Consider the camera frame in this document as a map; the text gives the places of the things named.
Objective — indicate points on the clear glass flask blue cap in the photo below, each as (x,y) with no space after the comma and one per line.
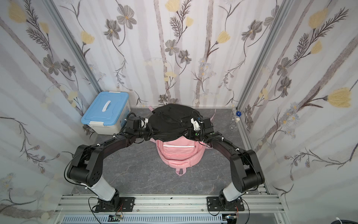
(236,117)

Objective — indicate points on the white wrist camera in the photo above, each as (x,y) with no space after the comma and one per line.
(144,122)
(195,124)

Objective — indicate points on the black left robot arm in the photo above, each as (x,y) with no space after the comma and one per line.
(86,167)

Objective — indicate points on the pink school backpack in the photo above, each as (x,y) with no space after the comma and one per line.
(181,153)

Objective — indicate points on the aluminium front rail frame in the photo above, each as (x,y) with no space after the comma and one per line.
(259,209)

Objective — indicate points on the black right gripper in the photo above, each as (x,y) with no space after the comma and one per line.
(190,131)

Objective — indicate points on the black fabric backpack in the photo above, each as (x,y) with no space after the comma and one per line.
(171,121)

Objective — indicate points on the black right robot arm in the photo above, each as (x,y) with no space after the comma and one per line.
(245,169)

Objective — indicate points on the blue lidded storage box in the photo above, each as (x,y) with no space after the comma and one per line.
(107,113)

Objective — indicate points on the white slotted cable duct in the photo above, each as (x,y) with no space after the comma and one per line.
(144,219)

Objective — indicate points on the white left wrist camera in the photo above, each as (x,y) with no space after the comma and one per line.
(144,122)

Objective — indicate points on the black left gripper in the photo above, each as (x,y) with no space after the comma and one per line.
(150,132)

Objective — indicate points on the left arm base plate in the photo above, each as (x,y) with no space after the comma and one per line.
(124,204)

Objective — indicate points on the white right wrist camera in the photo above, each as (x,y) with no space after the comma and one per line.
(195,124)

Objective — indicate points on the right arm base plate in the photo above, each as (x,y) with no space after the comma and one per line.
(219,203)

